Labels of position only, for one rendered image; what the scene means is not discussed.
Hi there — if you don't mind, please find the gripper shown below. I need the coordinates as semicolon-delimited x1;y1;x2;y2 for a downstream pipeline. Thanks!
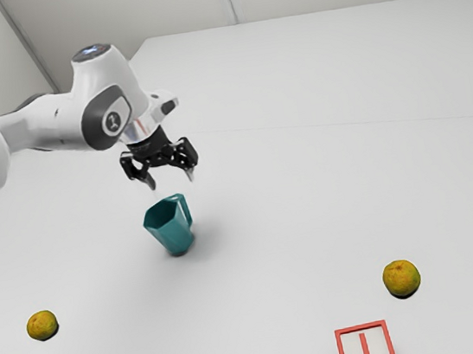
115;121;202;196

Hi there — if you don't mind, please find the teal faceted mug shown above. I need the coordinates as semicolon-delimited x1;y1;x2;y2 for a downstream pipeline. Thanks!
139;191;199;261

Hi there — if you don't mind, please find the yellow-green orange fruit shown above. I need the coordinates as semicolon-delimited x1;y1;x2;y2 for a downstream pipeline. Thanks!
380;257;424;301
23;308;61;344

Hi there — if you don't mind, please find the red square letter frame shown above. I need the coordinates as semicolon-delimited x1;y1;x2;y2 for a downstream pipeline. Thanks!
333;318;399;354

